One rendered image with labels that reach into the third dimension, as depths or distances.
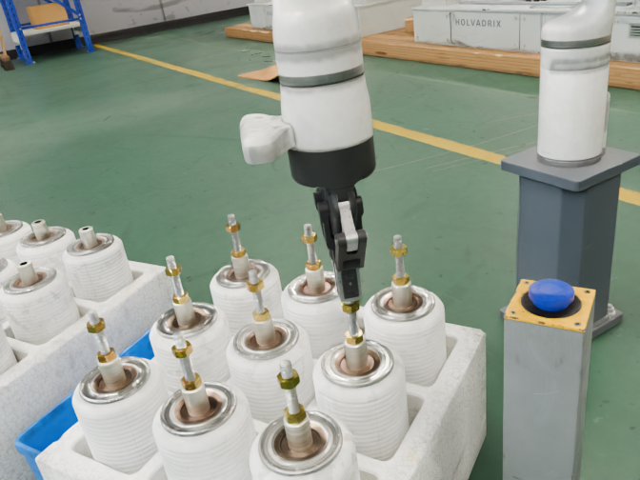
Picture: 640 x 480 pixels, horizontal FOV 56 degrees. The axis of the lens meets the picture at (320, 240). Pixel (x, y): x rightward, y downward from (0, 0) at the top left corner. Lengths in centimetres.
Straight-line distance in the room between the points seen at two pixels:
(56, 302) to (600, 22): 85
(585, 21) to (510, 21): 212
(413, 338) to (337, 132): 29
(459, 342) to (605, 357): 35
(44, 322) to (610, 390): 84
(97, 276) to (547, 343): 70
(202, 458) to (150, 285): 49
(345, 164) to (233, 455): 30
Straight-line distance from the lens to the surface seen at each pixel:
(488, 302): 118
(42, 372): 94
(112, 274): 103
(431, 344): 71
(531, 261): 104
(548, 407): 64
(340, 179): 50
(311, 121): 48
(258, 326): 67
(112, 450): 70
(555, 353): 60
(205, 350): 73
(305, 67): 48
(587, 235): 99
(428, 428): 66
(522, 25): 299
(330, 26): 47
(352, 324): 60
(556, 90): 94
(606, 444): 93
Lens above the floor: 64
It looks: 26 degrees down
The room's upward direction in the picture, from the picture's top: 8 degrees counter-clockwise
